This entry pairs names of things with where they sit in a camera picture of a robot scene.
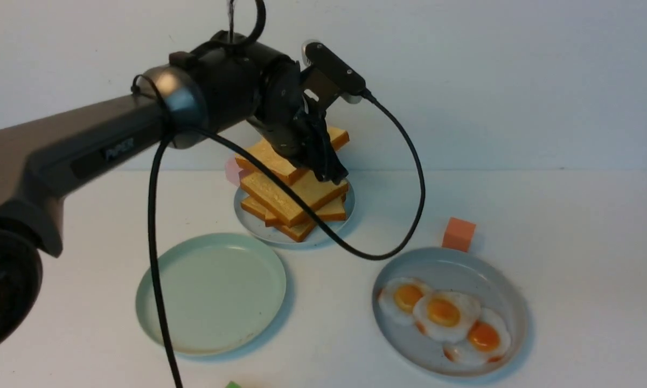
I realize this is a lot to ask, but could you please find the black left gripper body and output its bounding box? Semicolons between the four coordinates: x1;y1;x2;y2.
248;56;330;168

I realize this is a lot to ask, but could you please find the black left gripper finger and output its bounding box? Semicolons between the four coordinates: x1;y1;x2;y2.
311;143;349;184

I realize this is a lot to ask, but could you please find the toast slice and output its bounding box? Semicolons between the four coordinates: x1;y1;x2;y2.
240;172;350;226
246;126;350;186
274;221;317;243
240;194;347;227

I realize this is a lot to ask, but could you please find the fried egg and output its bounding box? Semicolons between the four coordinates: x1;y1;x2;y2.
377;277;433;326
413;290;482;343
442;308;511;368

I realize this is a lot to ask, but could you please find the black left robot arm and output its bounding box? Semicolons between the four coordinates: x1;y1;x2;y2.
0;30;348;344

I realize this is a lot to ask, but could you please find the pink foam cube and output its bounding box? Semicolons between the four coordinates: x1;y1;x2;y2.
224;157;244;187

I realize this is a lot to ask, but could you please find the grey bread plate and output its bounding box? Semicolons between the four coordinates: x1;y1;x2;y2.
234;186;356;249

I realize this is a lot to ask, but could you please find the orange foam cube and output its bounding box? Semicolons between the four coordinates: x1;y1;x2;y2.
441;218;477;253

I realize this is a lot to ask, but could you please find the green empty plate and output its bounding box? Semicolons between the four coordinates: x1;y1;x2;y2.
158;233;287;358

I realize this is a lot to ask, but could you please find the grey egg plate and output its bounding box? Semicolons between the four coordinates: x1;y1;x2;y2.
372;247;532;384

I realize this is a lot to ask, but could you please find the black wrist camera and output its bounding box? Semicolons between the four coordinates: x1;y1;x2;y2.
300;40;367;115

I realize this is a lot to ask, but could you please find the black camera cable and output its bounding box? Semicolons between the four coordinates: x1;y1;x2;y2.
131;0;427;388

